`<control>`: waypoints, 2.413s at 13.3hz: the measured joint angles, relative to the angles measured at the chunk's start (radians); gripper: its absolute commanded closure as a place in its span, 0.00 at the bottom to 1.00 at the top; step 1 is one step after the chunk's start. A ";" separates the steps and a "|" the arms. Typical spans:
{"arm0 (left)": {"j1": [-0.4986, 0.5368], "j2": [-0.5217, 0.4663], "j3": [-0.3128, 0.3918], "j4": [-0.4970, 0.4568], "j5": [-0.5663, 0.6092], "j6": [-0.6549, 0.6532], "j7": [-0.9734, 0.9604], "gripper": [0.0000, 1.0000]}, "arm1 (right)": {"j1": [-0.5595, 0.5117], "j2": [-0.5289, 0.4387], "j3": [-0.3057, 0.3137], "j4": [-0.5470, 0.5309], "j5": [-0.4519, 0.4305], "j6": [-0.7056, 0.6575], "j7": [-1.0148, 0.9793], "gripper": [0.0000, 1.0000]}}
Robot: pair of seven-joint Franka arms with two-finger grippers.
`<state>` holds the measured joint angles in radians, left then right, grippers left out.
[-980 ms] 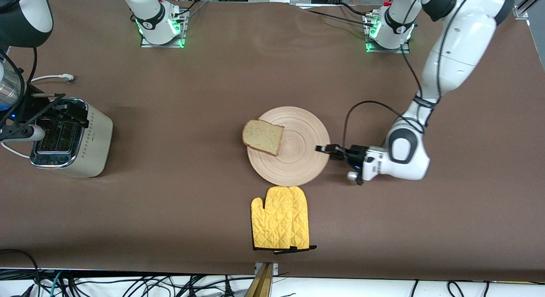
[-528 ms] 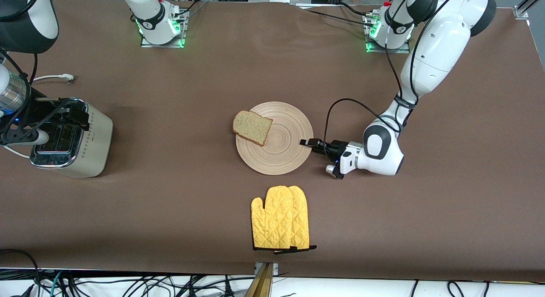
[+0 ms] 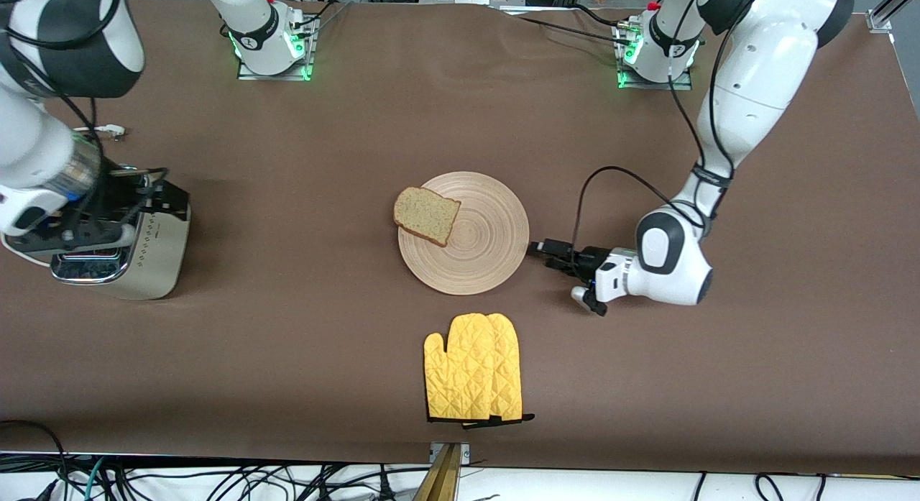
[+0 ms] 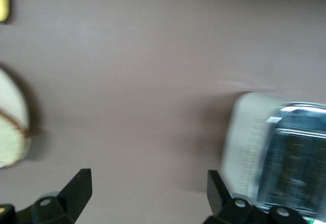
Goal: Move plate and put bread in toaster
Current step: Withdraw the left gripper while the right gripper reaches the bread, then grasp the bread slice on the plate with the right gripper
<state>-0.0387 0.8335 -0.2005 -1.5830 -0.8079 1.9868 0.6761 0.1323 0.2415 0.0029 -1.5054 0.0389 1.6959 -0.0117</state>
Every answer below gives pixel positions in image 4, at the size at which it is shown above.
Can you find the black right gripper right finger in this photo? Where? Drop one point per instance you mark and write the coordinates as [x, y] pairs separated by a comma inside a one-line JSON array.
[[219, 198]]

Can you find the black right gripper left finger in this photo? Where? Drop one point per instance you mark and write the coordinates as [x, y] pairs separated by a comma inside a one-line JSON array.
[[74, 196]]

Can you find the brown bread slice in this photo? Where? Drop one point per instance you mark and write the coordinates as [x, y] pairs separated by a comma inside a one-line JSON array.
[[12, 145]]

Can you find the round wooden plate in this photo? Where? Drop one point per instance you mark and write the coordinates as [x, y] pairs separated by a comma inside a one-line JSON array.
[[10, 99]]

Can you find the cream and chrome toaster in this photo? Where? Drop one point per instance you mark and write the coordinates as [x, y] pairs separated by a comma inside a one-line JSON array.
[[242, 137]]

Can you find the brown table cover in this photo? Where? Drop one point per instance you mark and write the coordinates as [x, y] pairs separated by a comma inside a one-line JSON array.
[[127, 68]]

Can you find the yellow quilted oven mitt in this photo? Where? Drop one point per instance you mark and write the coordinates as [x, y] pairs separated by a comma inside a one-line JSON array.
[[3, 0]]

